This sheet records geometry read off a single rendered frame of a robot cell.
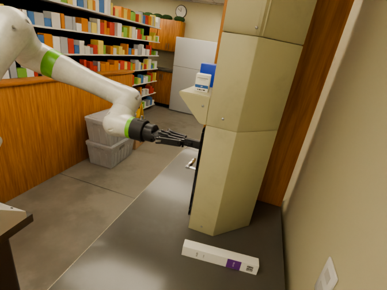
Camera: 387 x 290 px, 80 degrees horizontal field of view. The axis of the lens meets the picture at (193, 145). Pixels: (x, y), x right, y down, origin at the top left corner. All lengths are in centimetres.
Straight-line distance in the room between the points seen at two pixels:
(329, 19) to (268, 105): 46
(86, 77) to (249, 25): 67
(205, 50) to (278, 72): 504
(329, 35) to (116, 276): 119
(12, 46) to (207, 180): 81
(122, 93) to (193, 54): 494
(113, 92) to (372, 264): 97
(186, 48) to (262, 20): 524
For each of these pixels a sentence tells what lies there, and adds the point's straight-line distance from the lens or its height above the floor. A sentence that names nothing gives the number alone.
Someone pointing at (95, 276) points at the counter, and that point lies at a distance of 91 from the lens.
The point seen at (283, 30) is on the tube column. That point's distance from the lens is 84.
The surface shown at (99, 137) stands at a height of 42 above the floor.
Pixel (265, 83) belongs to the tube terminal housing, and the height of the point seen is 158.
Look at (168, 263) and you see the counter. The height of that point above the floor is 94.
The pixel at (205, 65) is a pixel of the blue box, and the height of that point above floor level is 159.
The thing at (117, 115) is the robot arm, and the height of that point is 136.
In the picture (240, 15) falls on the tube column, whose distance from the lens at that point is 79.
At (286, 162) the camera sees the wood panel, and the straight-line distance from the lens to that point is 124.
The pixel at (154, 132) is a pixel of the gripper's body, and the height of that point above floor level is 132.
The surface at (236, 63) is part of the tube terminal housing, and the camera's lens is 77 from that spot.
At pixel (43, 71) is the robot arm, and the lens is 115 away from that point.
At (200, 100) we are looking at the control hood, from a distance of 81.
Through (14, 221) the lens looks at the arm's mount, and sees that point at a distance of 114.
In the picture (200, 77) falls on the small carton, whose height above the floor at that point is 156.
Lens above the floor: 166
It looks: 23 degrees down
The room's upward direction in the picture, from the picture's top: 9 degrees clockwise
